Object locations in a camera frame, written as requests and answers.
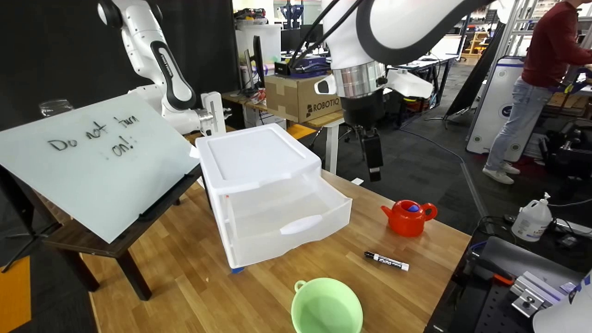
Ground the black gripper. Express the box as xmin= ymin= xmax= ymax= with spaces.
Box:
xmin=341 ymin=96 xmax=385 ymax=181

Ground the black and white marker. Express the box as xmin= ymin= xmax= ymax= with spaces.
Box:
xmin=365 ymin=251 xmax=411 ymax=272

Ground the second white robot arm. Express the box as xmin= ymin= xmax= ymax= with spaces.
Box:
xmin=97 ymin=0 xmax=226 ymax=135

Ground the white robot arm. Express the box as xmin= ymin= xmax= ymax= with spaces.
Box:
xmin=315 ymin=0 xmax=494 ymax=179

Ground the white plastic drawer unit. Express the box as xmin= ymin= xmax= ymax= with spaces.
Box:
xmin=197 ymin=124 xmax=354 ymax=270

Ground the red toy teapot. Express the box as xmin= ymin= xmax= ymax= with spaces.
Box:
xmin=382 ymin=199 xmax=439 ymax=236

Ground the Robotiq cardboard box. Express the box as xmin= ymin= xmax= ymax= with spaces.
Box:
xmin=265 ymin=76 xmax=341 ymax=122

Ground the green plastic bowl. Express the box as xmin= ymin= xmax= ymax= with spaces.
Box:
xmin=291 ymin=277 xmax=363 ymax=333

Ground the white plastic jug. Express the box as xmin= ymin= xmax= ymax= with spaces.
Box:
xmin=511 ymin=194 xmax=554 ymax=242

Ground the black perforated breadboard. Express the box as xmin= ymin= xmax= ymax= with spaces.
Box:
xmin=424 ymin=275 xmax=533 ymax=333

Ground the person in red sweater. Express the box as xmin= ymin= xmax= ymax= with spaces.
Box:
xmin=483 ymin=0 xmax=592 ymax=185

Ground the white board with writing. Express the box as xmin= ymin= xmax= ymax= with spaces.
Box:
xmin=0 ymin=94 xmax=198 ymax=244

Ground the dark wooden side table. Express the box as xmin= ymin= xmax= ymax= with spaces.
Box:
xmin=0 ymin=166 xmax=202 ymax=299

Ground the aluminium extrusion bracket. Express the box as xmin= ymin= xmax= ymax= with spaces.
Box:
xmin=511 ymin=272 xmax=576 ymax=318

